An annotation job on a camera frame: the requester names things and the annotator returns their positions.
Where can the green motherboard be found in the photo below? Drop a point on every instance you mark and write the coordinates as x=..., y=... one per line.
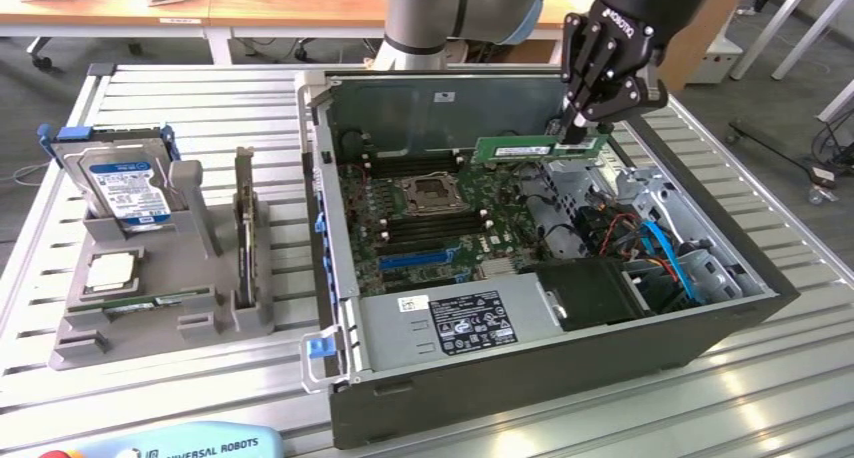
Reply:
x=480, y=228

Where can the silver chipset heatsink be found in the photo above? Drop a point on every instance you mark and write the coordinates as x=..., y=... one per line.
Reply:
x=499, y=268

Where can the wooden desk with white frame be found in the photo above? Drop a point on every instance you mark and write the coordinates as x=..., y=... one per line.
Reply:
x=267, y=8

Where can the silver CPU chip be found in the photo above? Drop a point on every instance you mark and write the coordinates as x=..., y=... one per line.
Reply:
x=112, y=273

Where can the silver power supply unit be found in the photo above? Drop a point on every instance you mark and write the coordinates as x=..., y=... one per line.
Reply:
x=393, y=333

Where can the white table frame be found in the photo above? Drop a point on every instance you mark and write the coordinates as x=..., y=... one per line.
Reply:
x=794, y=23

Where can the blue card retention bar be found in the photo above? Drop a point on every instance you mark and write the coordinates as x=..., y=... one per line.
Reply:
x=321, y=243

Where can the white box under cabinet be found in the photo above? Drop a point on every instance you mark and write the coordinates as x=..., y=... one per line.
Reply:
x=716, y=58

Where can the hard disk with blue carrier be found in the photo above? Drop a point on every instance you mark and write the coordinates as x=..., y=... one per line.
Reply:
x=122, y=183

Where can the metal disk bay cage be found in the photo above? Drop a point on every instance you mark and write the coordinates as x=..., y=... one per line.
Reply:
x=587, y=188

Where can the black wheeled stand base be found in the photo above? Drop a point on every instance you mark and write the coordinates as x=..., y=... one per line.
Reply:
x=780, y=153

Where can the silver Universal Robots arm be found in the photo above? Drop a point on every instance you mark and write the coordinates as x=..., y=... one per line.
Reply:
x=427, y=18

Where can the wooden cabinet panel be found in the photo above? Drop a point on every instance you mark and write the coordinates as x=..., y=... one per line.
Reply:
x=714, y=33

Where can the black RAM slot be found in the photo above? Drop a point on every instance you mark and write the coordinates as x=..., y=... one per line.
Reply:
x=433, y=218
x=413, y=156
x=417, y=174
x=435, y=225
x=416, y=168
x=437, y=231
x=439, y=238
x=415, y=162

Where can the grey parts rack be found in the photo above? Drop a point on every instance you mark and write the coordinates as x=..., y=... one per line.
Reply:
x=160, y=298

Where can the black graphics card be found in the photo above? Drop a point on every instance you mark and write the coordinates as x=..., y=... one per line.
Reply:
x=245, y=228

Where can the long blue expansion slot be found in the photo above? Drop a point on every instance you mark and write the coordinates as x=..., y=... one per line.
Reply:
x=413, y=260

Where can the green RAM stick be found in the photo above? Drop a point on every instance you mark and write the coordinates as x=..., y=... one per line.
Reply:
x=513, y=150
x=133, y=304

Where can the black expansion slot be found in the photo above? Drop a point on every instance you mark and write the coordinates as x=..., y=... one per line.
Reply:
x=416, y=277

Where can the metal CPU socket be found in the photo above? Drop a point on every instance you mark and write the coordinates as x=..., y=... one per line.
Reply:
x=429, y=195

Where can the light blue teach pendant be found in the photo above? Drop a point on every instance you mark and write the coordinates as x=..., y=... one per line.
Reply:
x=186, y=443

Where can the black open PC case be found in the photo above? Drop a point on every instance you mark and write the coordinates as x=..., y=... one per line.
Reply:
x=533, y=378

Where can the white sticker on case panel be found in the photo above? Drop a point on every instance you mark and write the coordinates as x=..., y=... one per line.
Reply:
x=443, y=96

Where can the blue case latch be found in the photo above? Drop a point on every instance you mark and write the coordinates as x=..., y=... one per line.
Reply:
x=319, y=348

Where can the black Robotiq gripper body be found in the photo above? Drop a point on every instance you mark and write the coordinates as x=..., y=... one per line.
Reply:
x=629, y=43

